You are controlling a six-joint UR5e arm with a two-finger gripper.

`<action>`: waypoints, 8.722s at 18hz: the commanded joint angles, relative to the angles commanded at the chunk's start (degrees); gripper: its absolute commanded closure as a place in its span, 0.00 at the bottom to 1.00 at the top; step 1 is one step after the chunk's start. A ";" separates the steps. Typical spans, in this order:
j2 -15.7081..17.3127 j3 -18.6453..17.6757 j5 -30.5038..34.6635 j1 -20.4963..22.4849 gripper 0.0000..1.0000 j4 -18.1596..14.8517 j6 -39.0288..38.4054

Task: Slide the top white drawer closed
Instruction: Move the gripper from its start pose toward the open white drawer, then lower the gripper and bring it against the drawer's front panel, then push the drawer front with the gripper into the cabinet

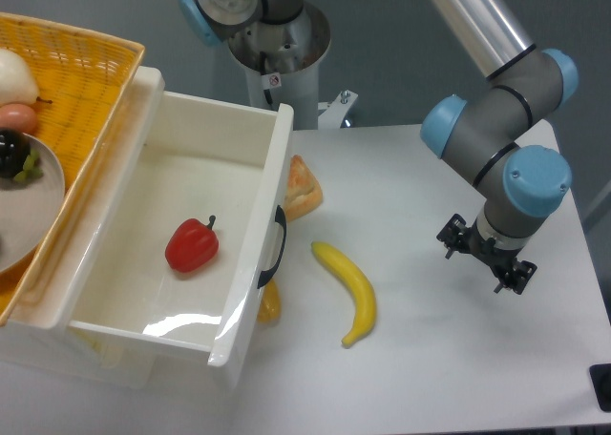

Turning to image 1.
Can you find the yellow woven basket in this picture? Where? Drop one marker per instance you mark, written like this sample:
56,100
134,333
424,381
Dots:
83,76

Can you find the dark grapes bunch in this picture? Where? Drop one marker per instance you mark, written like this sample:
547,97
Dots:
19,159

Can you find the triangular pastry bread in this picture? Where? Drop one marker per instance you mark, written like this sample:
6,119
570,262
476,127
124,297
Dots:
304,193

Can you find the black top drawer handle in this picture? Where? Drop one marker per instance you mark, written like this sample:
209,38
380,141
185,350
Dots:
278,247

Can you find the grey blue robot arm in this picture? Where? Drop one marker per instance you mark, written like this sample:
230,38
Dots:
522,186

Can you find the white drawer cabinet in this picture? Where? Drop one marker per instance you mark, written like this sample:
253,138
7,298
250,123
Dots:
36,332

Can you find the white pear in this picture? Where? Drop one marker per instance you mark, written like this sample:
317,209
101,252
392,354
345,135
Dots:
18,85

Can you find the pink sausage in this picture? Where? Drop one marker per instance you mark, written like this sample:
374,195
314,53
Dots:
19,117

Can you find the yellow bell pepper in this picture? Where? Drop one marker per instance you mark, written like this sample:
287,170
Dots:
270,308

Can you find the yellow banana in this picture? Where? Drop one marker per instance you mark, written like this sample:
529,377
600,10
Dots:
358,286

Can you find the red bell pepper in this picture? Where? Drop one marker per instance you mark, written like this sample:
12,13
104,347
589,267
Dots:
192,245

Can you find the black object at table edge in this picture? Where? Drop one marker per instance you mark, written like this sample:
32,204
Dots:
600,375

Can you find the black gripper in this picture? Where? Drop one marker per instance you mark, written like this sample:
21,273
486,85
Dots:
511,274

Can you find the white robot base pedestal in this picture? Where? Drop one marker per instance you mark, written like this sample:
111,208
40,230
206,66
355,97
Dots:
281,66

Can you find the grey plate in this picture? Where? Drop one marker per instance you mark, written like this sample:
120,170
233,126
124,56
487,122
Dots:
28,210

